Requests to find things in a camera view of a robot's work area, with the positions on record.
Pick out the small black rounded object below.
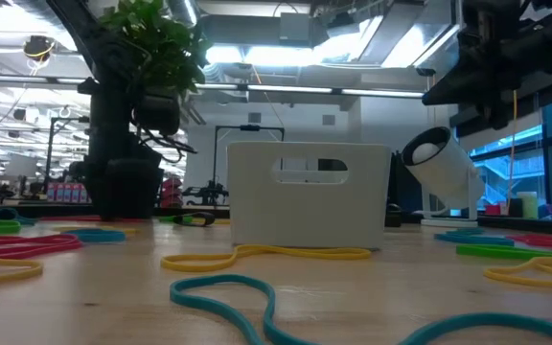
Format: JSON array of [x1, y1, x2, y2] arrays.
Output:
[[383, 203, 404, 228]]

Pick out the pale green cylinder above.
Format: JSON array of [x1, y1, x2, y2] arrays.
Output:
[[517, 191, 540, 220]]

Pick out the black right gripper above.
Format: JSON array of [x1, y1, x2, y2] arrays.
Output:
[[422, 0, 526, 107]]

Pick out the white plastic bin with handle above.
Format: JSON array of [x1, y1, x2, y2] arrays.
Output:
[[226, 141, 392, 251]]

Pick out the green leafy plant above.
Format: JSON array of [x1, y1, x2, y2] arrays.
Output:
[[97, 0, 213, 97]]

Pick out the yellow hanging cord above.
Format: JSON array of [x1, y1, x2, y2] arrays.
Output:
[[509, 90, 518, 202]]

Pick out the row of pink boxes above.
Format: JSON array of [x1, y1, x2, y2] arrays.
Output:
[[46, 181, 90, 204]]

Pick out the pink-red rubber band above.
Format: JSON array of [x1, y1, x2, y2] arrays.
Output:
[[0, 233, 84, 260]]

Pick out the black rubber band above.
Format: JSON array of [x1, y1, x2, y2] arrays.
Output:
[[172, 211, 217, 228]]

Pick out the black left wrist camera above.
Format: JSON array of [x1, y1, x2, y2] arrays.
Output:
[[131, 90, 182, 138]]

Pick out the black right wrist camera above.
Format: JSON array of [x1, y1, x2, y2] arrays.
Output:
[[476, 98, 512, 131]]

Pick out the black plant pot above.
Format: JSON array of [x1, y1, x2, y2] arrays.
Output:
[[107, 160, 166, 220]]

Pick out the black ceiling dome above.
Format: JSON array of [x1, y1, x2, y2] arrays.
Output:
[[22, 34, 57, 63]]

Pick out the blue rubber band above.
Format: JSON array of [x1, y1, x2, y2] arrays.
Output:
[[62, 228, 127, 243], [433, 226, 516, 247]]

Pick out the yellow rubber band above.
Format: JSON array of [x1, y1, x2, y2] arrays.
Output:
[[0, 255, 44, 288], [160, 244, 372, 273], [484, 256, 552, 292], [55, 224, 139, 236]]

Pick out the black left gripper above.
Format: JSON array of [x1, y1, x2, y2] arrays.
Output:
[[78, 76, 136, 219]]

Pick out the long ceiling light bar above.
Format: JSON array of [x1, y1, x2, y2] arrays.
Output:
[[0, 73, 433, 101]]

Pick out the red stacked crates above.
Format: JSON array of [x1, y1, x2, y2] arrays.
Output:
[[160, 176, 184, 209]]

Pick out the red rubber band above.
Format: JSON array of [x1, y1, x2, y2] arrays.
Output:
[[39, 215, 149, 224], [505, 233, 552, 249]]

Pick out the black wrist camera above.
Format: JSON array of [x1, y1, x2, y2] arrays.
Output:
[[476, 98, 512, 131], [131, 90, 182, 138]]

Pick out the teal rubber band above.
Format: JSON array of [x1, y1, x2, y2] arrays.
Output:
[[0, 207, 37, 226], [169, 273, 552, 345]]

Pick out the black metal stand frame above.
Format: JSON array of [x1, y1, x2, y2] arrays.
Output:
[[212, 124, 286, 193], [44, 116, 90, 191]]

